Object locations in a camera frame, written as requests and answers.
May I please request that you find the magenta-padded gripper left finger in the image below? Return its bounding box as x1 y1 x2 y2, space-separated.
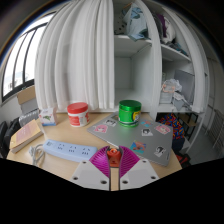
70 145 112 192

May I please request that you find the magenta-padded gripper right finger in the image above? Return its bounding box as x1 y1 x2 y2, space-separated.
118 145 160 191

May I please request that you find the orange charger block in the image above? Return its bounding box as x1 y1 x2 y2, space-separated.
106 147 122 168

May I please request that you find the light blue power strip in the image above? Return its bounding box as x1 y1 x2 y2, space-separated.
42 139 99 163

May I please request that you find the silver laptop with stickers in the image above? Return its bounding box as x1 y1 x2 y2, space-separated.
87 114 174 167

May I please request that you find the green round tin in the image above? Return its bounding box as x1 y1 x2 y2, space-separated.
117 99 142 128

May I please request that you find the white jar with red lid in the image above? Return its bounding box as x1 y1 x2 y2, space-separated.
66 102 91 128

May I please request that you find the multicoloured patterned bag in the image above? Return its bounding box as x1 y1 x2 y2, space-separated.
156 113 185 141

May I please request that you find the small white printed box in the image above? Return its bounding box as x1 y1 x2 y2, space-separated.
38 107 58 127

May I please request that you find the black metal rack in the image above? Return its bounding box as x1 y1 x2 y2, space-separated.
181 111 202 134

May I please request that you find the yellow and pink book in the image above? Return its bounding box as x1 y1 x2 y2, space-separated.
9 118 45 154

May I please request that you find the white radiator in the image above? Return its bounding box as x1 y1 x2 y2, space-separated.
18 108 42 128

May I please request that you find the grey flat box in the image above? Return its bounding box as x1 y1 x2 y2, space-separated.
19 98 39 114

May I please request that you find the black bag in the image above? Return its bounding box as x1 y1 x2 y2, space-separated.
0 117 22 159

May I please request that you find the white shelf unit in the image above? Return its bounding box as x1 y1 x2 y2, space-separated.
113 0 211 114

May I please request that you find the brown cardboard box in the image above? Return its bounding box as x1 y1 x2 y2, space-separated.
16 85 36 105

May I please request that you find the white curtain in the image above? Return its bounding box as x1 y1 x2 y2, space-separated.
34 0 116 113

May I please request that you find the dark-framed window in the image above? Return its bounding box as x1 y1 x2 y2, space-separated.
1 13 54 103

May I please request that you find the white power cable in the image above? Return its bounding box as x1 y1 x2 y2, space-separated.
28 143 46 168

